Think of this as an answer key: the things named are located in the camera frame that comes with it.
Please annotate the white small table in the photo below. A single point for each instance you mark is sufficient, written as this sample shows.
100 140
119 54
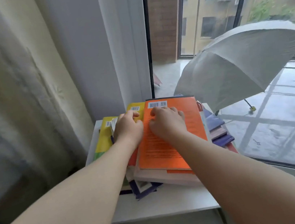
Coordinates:
166 203

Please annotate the cream sheer curtain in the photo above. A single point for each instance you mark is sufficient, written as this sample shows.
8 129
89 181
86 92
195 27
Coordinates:
17 101

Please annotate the grey open umbrella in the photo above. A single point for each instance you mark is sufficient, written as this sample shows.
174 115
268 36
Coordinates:
239 62

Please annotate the purple and white book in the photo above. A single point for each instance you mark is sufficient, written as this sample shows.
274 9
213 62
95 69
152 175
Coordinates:
143 189

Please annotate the person's left forearm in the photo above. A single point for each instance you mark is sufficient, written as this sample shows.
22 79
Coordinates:
67 201

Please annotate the pale pink book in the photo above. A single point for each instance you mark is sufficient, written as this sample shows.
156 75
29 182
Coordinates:
218 132

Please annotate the dark purple book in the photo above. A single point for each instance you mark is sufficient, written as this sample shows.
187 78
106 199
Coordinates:
224 140

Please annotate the green tree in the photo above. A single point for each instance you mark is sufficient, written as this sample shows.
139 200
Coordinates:
267 10

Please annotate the person's right fingers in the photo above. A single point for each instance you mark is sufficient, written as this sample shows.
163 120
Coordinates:
166 112

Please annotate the person's right hand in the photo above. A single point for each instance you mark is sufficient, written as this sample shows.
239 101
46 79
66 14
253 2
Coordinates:
170 126

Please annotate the person's left hand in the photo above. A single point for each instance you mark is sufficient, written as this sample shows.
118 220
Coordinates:
129 130

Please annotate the orange paperback book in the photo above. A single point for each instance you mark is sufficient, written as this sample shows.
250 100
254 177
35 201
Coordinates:
193 126

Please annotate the person's left fingers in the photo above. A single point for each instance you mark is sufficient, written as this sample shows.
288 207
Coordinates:
132 115

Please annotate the brick pillar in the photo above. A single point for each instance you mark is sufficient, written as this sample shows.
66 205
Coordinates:
163 18

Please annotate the thick white book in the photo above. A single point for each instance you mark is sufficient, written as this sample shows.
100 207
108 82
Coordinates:
159 177

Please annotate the yellow and green book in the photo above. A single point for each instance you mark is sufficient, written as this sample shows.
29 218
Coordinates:
104 138

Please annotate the person's right forearm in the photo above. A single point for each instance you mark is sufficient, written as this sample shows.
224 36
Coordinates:
239 182

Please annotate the white window frame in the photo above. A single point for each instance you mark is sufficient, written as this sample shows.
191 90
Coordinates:
126 42

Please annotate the red book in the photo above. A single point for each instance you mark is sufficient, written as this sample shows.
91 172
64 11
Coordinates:
232 148

